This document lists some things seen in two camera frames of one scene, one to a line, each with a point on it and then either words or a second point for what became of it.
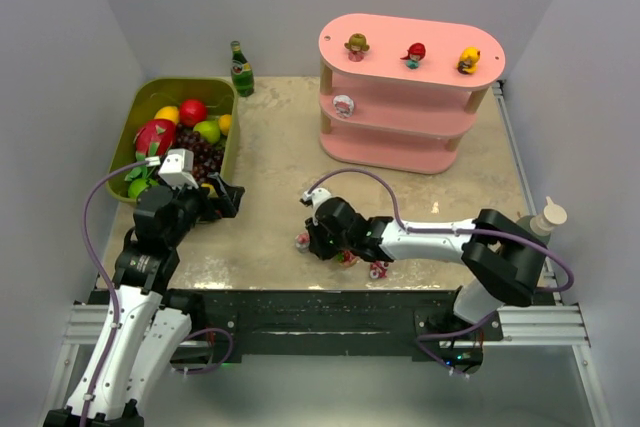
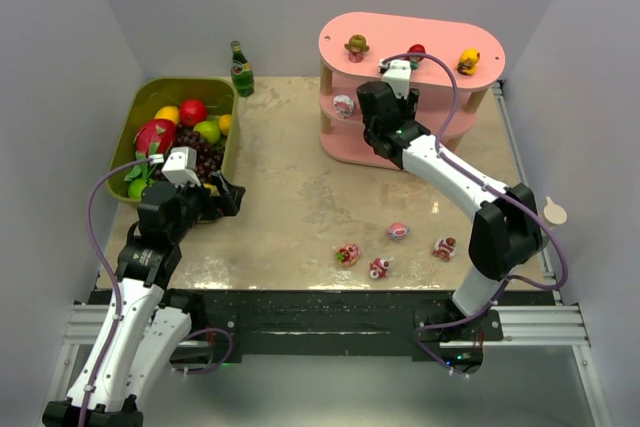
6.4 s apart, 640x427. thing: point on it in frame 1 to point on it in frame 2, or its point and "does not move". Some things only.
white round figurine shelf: x=344 y=105 does not move
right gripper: x=317 y=245 to x=379 y=103
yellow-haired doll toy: x=467 y=63 does not move
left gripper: x=211 y=199 does not move
